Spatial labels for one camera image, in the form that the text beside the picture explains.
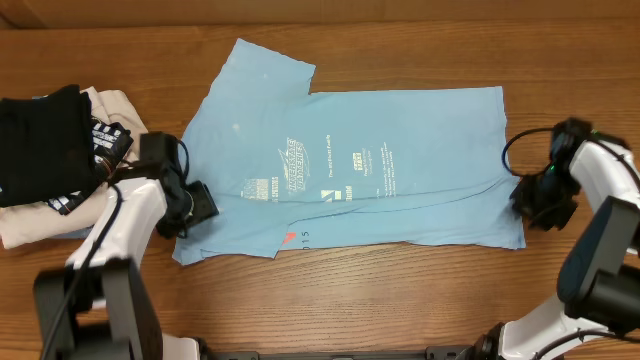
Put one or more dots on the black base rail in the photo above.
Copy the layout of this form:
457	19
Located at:
430	353

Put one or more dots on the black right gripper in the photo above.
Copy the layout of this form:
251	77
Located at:
549	221

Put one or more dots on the light blue t-shirt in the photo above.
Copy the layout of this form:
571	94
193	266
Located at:
292	169

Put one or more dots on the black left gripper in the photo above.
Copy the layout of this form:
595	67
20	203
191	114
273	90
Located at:
206	208

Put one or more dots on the beige folded garment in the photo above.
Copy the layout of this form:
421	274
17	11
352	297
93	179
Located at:
30	223

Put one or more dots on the black white patterned garment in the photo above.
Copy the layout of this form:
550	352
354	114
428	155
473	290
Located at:
111	143

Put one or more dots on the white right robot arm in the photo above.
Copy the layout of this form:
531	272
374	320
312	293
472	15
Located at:
597	294

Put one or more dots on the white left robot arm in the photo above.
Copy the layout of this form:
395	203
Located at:
96	306

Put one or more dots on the black folded garment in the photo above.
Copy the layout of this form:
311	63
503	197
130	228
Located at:
46	147

